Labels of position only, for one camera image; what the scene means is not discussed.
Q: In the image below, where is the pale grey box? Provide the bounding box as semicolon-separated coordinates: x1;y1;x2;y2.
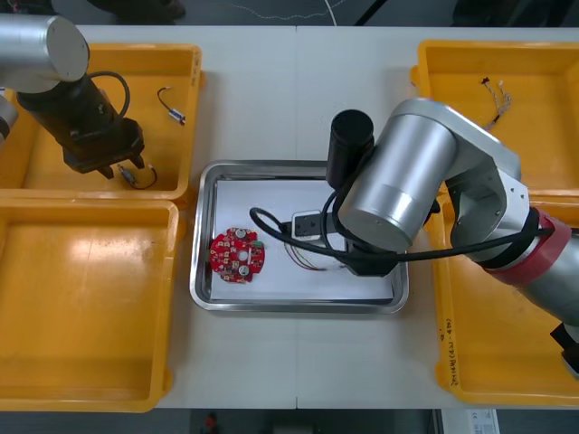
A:
432;409;501;434

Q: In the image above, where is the red and green wire harness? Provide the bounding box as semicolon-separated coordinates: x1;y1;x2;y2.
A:
282;241;349;273

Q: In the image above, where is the blue-white twisted wire harness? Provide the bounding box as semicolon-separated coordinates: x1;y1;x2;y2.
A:
479;77;515;130

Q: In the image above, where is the white sheet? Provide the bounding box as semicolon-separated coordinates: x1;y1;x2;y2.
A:
210;178;397;303

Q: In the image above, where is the round red circuit board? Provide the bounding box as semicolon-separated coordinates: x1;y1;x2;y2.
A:
208;226;269;287

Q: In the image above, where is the solenoid with white label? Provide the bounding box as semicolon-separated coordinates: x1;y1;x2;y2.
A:
117;163;158;190

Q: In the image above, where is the steel tray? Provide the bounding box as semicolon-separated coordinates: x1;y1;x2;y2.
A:
188;160;411;316

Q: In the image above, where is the solenoid with blue label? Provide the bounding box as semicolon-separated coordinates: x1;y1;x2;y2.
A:
157;85;187;127

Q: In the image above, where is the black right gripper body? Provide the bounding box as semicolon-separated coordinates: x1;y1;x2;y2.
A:
323;208;400;278

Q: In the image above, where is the yellow-orange plastic bin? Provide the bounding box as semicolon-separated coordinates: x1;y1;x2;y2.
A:
0;196;182;413
0;42;207;201
424;193;579;406
410;39;579;200

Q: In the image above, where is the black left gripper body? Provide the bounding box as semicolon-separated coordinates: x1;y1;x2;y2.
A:
62;118;147;175

